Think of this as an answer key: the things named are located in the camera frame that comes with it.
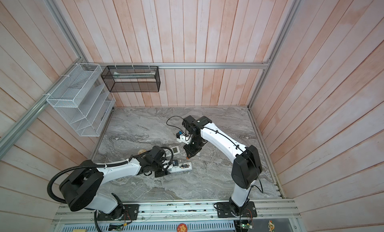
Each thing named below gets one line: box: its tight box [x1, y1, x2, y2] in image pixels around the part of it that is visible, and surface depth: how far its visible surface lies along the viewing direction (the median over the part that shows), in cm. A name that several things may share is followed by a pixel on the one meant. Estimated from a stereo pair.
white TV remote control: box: [167, 162, 193, 173], surface depth 89 cm
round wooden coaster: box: [137, 148, 147, 155], surface depth 97 cm
